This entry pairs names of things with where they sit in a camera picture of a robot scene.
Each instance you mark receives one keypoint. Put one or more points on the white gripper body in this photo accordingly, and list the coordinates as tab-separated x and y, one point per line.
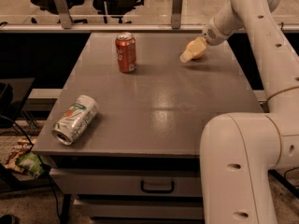
212	36

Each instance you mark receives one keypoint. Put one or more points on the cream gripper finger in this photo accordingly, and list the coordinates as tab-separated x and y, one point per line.
184	57

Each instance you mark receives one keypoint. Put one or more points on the orange fruit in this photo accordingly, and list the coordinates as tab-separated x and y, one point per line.
195	49

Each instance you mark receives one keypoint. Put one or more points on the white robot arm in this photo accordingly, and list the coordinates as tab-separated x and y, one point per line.
237	150

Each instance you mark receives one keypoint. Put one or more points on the red soda can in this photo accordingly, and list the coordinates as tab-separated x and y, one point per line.
126	53

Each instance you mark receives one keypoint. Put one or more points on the grey drawer cabinet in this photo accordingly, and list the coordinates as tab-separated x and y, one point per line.
148	127

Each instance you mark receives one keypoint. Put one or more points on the silver green soda can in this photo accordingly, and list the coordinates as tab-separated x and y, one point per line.
69	128

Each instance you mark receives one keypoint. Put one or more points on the brown snack bag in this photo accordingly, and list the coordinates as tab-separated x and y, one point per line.
19	150

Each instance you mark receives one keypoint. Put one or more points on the green snack bag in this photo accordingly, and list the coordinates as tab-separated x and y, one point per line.
34	164

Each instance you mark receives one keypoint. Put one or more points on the black shoe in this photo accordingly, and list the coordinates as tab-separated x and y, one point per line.
9	219

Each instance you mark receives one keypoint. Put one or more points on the middle metal railing bracket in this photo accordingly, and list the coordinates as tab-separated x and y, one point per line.
176	13

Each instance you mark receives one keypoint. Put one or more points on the metal railing bracket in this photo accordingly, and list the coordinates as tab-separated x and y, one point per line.
176	13
63	12

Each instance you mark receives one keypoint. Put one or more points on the left metal railing bracket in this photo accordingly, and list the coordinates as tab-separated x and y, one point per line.
63	12

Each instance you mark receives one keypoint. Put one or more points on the black drawer handle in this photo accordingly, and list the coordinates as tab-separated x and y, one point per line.
157	187

